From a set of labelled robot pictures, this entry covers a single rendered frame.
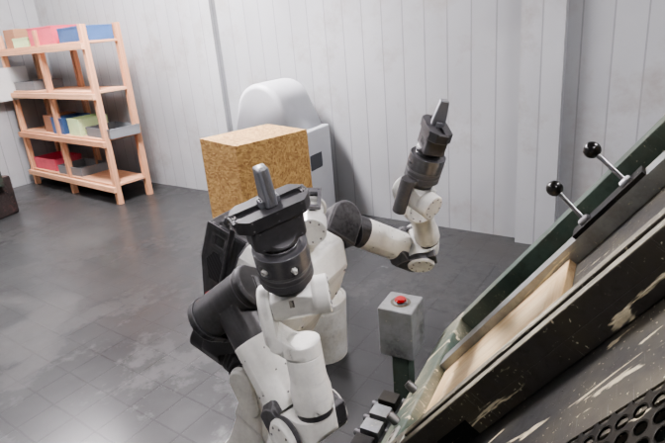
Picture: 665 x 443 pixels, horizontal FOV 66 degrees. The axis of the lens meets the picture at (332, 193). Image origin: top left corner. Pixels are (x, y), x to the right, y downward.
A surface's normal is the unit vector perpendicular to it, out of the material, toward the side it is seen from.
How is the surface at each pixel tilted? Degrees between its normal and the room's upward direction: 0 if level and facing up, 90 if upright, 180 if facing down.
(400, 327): 90
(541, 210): 90
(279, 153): 90
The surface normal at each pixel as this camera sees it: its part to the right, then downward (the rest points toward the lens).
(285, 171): 0.66, 0.18
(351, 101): -0.56, 0.30
